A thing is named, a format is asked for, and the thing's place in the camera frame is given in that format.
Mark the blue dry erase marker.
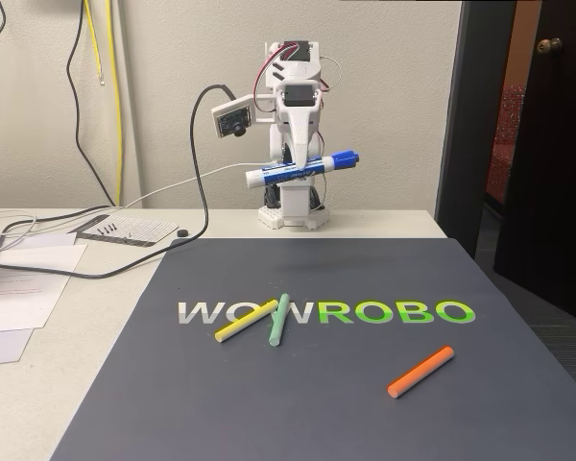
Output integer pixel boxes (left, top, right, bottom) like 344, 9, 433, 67
244, 149, 363, 190

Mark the ruled screw card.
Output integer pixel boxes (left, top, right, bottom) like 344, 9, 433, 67
66, 215, 180, 249

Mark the green chalk stick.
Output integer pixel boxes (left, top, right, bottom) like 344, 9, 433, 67
267, 292, 291, 349

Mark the yellow chalk stick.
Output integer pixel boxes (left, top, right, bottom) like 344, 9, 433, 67
214, 299, 279, 344

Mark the dark wooden door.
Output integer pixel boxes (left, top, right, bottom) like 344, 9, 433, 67
492, 0, 576, 330

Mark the brass door knob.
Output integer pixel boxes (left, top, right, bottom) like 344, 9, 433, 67
536, 36, 564, 57

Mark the orange chalk stick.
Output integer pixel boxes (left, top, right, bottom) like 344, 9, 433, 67
387, 345, 457, 400

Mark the grey mat with logo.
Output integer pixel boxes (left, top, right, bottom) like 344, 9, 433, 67
50, 237, 576, 461

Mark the white blank paper sheet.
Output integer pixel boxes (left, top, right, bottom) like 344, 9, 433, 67
0, 232, 78, 252
0, 328, 35, 368

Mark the white printed paper sheet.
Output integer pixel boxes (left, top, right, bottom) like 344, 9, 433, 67
0, 243, 88, 334

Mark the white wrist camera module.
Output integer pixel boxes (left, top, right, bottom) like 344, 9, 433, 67
210, 94, 256, 139

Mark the long black camera cable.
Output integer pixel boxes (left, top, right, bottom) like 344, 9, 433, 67
0, 0, 237, 279

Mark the long yellow cable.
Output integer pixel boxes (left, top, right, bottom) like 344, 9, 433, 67
106, 0, 124, 206

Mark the dark grey door frame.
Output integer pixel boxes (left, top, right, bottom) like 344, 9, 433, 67
434, 0, 517, 263

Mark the short yellow cable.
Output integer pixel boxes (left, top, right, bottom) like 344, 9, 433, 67
83, 0, 105, 86

